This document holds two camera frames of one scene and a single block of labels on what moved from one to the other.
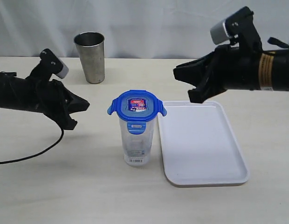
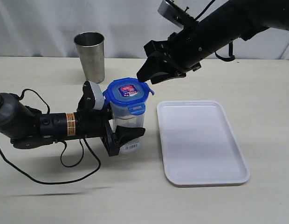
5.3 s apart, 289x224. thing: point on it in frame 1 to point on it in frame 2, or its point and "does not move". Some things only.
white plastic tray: (199, 147) does not move
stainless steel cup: (90, 45) does not move
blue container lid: (136, 107) to (129, 92)
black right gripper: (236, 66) to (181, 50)
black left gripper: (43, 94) to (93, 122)
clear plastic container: (137, 148) to (120, 116)
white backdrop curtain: (132, 29) does not move
